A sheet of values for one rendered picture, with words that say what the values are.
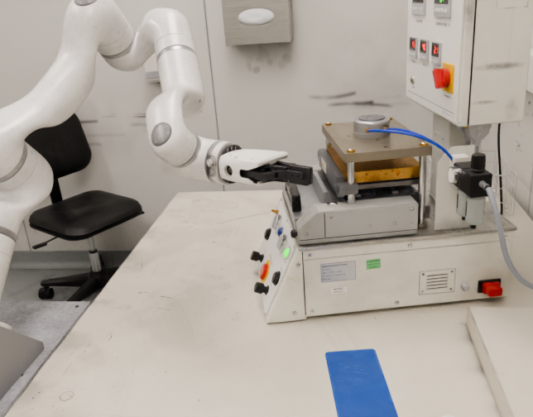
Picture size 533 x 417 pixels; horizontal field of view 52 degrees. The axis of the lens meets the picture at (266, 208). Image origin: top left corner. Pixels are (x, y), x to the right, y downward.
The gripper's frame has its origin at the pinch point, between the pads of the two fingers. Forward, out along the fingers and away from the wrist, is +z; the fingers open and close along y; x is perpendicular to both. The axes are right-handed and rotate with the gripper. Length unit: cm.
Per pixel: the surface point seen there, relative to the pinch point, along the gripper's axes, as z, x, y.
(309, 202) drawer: -11.5, 12.8, 23.3
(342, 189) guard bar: -0.3, 6.7, 17.2
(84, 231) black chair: -153, 61, 67
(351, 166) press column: 0.9, 1.9, 18.4
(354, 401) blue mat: 15.1, 37.3, -5.6
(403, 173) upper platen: 8.3, 4.3, 28.4
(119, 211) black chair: -154, 58, 88
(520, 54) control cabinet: 27.1, -20.2, 33.5
